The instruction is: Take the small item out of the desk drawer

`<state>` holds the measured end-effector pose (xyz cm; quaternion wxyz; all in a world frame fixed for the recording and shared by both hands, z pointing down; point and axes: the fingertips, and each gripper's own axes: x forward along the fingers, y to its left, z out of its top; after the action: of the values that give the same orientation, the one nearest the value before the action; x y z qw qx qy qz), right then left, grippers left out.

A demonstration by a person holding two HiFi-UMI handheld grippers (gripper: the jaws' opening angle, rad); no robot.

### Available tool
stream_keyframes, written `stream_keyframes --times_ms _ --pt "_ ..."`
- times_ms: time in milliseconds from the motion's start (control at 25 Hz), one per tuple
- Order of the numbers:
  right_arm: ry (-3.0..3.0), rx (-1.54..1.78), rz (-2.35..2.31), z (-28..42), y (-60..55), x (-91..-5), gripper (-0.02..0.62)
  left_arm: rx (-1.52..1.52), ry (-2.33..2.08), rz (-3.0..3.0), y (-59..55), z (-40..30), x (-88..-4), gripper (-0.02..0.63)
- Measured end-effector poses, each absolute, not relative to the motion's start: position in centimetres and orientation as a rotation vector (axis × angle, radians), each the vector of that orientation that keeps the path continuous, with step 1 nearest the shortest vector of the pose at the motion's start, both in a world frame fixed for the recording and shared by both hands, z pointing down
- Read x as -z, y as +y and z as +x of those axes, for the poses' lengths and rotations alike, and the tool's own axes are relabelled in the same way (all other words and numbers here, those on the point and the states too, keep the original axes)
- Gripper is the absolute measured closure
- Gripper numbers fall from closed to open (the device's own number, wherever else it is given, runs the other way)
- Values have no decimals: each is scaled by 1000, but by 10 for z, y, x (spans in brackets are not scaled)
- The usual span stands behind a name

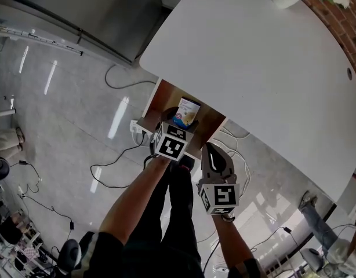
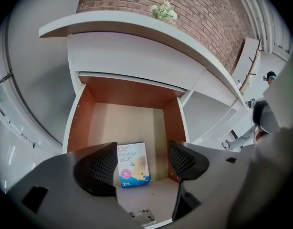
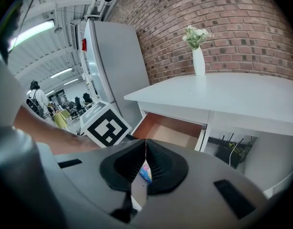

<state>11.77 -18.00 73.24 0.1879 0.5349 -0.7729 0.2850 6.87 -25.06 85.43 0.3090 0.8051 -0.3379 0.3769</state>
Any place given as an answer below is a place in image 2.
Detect white flower bouquet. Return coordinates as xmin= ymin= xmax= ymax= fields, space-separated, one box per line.
xmin=150 ymin=0 xmax=178 ymax=25

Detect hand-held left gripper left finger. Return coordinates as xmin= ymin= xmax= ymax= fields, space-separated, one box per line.
xmin=7 ymin=141 xmax=147 ymax=229

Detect plain white drawer front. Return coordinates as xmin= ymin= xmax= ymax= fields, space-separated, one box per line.
xmin=67 ymin=31 xmax=206 ymax=97

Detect blue white bandage box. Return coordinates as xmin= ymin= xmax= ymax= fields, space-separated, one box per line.
xmin=117 ymin=141 xmax=151 ymax=189

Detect white cubby cabinet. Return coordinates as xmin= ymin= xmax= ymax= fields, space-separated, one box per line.
xmin=231 ymin=37 xmax=265 ymax=90

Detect person's grey headset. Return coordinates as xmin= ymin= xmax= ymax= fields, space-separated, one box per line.
xmin=260 ymin=108 xmax=280 ymax=134

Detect brown wooden coat rack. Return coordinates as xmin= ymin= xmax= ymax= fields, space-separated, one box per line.
xmin=239 ymin=38 xmax=262 ymax=94

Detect metal mounting plate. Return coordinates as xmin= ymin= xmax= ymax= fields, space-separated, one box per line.
xmin=128 ymin=208 xmax=157 ymax=225

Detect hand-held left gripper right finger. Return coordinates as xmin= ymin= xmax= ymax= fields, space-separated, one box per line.
xmin=168 ymin=140 xmax=255 ymax=222

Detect white desk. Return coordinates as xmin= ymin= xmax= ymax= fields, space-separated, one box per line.
xmin=38 ymin=10 xmax=249 ymax=150

